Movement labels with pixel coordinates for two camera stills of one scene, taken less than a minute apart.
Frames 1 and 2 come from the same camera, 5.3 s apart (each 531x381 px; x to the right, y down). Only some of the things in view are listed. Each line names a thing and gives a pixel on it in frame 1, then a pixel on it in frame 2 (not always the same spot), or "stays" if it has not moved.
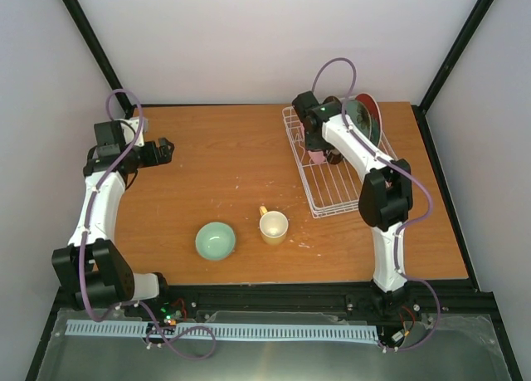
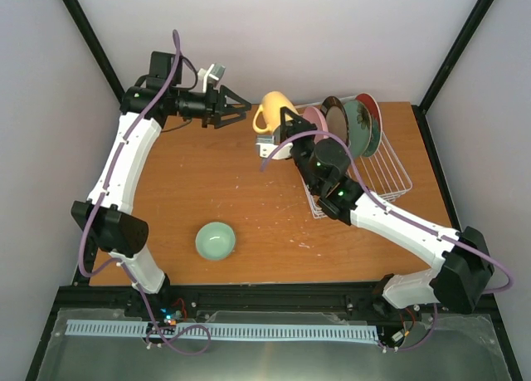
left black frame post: (73, 7) stays
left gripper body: (153, 158) → (192, 108)
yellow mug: (273, 227) → (272, 103)
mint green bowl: (215, 241) stays
